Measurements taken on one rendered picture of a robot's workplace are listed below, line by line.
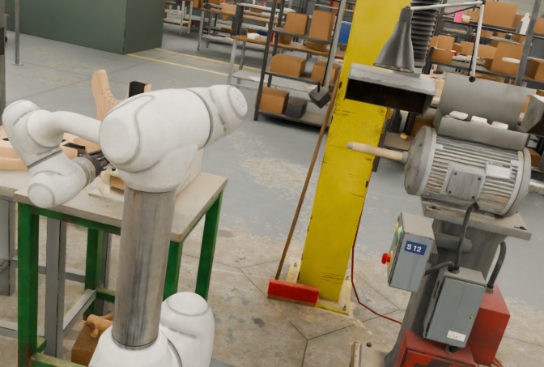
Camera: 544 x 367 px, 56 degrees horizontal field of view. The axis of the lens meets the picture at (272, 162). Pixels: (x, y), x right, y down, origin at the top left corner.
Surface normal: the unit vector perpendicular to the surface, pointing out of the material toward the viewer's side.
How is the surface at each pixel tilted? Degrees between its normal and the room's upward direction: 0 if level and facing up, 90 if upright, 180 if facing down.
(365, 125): 90
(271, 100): 90
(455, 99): 90
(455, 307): 90
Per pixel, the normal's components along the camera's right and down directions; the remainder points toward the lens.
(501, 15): -0.26, 0.29
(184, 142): 0.83, 0.38
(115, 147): -0.47, 0.11
